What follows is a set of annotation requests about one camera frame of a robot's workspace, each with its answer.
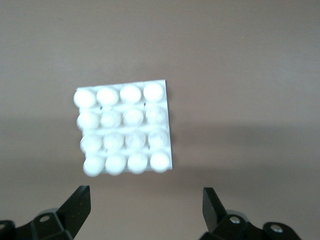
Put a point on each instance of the brown table cover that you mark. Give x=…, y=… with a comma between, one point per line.
x=237, y=62

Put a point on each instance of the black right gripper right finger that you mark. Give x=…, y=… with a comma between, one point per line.
x=217, y=220

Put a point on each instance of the white studded base plate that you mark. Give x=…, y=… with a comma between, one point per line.
x=125, y=130

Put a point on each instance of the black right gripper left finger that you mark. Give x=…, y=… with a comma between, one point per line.
x=65, y=220

